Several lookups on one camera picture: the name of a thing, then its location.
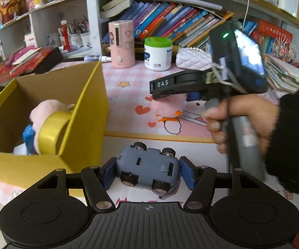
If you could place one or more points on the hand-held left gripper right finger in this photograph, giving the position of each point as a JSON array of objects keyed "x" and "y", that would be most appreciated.
[{"x": 188, "y": 172}]

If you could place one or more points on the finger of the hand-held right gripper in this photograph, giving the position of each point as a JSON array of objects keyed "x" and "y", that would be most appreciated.
[{"x": 170, "y": 95}]

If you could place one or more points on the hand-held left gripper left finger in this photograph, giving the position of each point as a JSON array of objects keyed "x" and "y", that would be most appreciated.
[{"x": 108, "y": 172}]

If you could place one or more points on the small pink plush toy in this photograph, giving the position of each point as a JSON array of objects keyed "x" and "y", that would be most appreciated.
[{"x": 167, "y": 107}]

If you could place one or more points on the grey toy car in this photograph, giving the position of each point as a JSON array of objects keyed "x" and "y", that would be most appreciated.
[{"x": 146, "y": 166}]

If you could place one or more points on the yellow cardboard box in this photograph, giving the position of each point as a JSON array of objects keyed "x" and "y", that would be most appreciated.
[{"x": 87, "y": 109}]

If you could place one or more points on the gold tape roll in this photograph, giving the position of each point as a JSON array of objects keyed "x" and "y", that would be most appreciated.
[{"x": 48, "y": 132}]

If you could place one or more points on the light pink plush pig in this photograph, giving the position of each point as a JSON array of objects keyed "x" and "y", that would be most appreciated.
[{"x": 48, "y": 109}]

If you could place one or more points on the small blue pack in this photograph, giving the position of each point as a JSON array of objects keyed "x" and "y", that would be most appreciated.
[{"x": 28, "y": 136}]

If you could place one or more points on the person's right forearm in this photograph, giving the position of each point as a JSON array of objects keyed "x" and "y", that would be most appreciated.
[{"x": 294, "y": 140}]

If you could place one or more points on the person's right hand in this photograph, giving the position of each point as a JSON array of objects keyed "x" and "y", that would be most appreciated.
[{"x": 263, "y": 114}]

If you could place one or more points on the red boxed book set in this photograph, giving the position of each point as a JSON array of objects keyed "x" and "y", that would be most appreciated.
[{"x": 273, "y": 39}]

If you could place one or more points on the white jar with green lid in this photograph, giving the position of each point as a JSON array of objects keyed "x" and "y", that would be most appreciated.
[{"x": 157, "y": 57}]

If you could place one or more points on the stack of magazines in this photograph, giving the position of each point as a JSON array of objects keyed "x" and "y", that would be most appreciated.
[{"x": 284, "y": 75}]

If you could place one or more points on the white quilted pouch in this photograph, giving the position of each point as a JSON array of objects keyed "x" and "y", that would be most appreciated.
[{"x": 190, "y": 59}]

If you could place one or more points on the wooden bookshelf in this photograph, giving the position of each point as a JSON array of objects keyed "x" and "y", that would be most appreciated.
[{"x": 263, "y": 5}]

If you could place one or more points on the pink cylindrical humidifier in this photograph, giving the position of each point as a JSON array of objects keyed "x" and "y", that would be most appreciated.
[{"x": 121, "y": 44}]

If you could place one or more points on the row of colourful books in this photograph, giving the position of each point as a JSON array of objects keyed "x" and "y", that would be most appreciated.
[{"x": 170, "y": 20}]

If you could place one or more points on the clear spray bottle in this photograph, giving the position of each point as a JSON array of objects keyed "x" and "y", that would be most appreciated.
[{"x": 95, "y": 58}]

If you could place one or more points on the white rolled paper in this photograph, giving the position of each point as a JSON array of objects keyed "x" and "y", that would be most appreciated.
[{"x": 180, "y": 1}]

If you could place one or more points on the white pen holder cups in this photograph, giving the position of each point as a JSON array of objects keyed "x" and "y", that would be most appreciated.
[{"x": 80, "y": 40}]

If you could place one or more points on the stacked lying books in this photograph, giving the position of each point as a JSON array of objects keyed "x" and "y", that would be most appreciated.
[{"x": 118, "y": 4}]

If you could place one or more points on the red tube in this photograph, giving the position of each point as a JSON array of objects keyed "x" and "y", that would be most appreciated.
[{"x": 64, "y": 35}]

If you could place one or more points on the pile of red folders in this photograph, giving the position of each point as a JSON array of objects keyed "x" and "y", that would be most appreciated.
[{"x": 17, "y": 62}]

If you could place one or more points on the white shelf unit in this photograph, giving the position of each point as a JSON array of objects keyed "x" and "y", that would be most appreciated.
[{"x": 43, "y": 18}]

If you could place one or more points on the white carton with red label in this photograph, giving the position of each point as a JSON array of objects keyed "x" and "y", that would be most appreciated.
[{"x": 29, "y": 40}]

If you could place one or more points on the red and gold figure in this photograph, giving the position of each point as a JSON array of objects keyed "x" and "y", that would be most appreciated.
[{"x": 10, "y": 4}]

